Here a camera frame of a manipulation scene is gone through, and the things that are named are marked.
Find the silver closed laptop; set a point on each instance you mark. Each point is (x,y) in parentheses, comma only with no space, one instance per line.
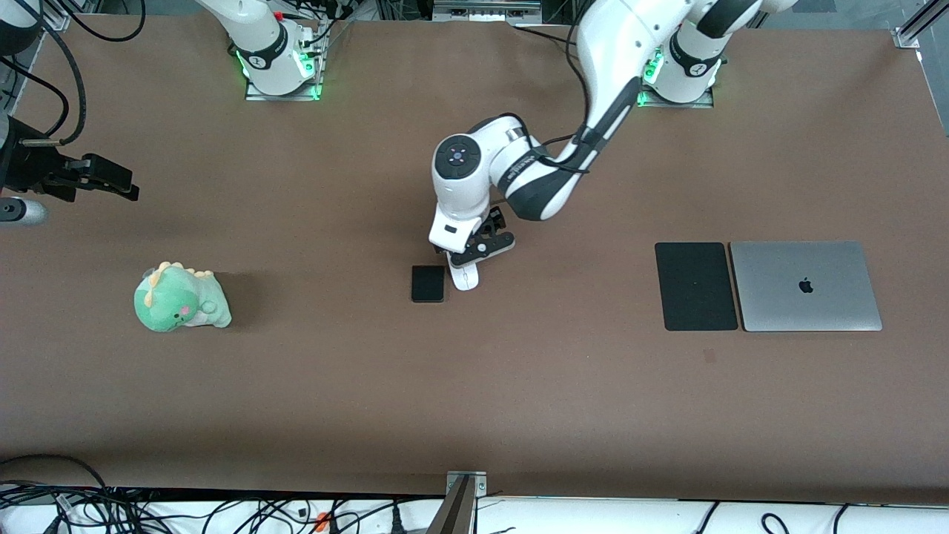
(804,285)

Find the metal bracket post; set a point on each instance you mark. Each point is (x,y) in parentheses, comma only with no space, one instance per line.
(461,504)

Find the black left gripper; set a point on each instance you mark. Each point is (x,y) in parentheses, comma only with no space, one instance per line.
(494,221)

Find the grey power strip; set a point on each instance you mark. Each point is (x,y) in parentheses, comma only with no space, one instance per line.
(485,9)

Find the black smartphone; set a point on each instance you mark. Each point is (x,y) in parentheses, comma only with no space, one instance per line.
(428,283)

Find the black mouse pad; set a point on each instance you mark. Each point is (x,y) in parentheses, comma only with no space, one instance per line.
(695,286)

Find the white board below table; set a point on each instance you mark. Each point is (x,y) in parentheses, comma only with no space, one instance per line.
(593,519)

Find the green dinosaur plush toy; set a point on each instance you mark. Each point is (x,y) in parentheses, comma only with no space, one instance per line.
(178,300)

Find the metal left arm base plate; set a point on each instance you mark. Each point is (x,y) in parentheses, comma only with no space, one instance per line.
(686,104)

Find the aluminium frame profile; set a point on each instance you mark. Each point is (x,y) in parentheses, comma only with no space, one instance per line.
(52,21)
(916,30)

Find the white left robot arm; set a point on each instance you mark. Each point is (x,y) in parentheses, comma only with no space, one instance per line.
(615,44)

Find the orange clip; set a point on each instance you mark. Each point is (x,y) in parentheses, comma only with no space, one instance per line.
(321,521)

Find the white computer mouse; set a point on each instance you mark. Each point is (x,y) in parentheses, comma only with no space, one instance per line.
(465,277)

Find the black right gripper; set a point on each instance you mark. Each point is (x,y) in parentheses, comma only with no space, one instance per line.
(30,169)

